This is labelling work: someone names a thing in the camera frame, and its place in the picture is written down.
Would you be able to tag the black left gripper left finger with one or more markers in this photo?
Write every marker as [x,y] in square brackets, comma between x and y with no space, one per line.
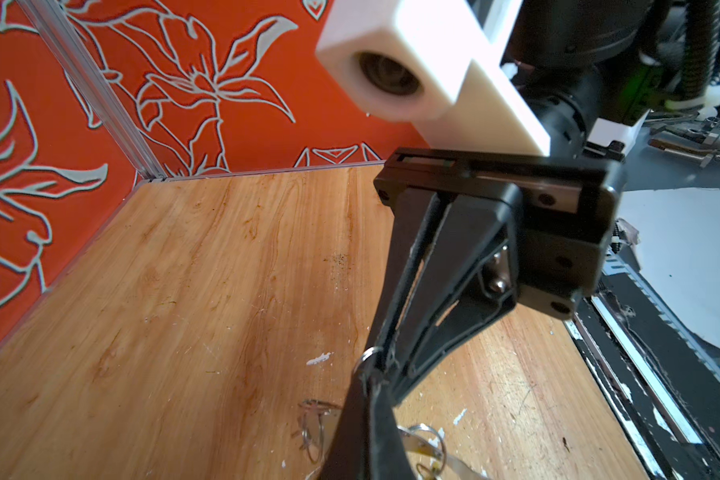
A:
[348,454]

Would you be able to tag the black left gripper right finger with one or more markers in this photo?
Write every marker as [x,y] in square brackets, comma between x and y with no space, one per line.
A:
[387,457]

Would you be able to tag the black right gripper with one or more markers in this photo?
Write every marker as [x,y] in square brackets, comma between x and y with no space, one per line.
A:
[453,258]

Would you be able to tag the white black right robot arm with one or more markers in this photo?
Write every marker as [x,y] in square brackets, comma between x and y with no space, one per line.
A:
[608,59]

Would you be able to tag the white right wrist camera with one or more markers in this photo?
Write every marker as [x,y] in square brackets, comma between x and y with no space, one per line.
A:
[435,65]

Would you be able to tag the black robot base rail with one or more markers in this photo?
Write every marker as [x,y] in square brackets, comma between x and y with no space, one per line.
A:
[660,382]

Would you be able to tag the aluminium frame corner post right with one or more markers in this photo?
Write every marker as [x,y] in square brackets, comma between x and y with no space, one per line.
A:
[69,50]

